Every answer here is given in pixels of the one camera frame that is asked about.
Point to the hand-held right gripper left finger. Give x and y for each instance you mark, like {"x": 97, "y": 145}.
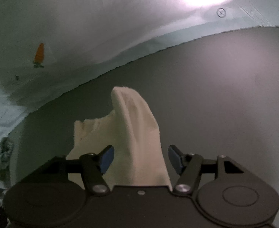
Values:
{"x": 107, "y": 159}

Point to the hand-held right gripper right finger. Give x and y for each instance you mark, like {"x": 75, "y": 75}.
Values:
{"x": 175, "y": 159}

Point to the cream long-sleeved sweater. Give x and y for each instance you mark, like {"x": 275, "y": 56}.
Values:
{"x": 134, "y": 135}

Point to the crumpled grey patterned cloth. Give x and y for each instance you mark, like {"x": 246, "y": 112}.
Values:
{"x": 2, "y": 150}

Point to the carrot print pale blue sheet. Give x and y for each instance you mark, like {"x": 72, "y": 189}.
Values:
{"x": 82, "y": 40}

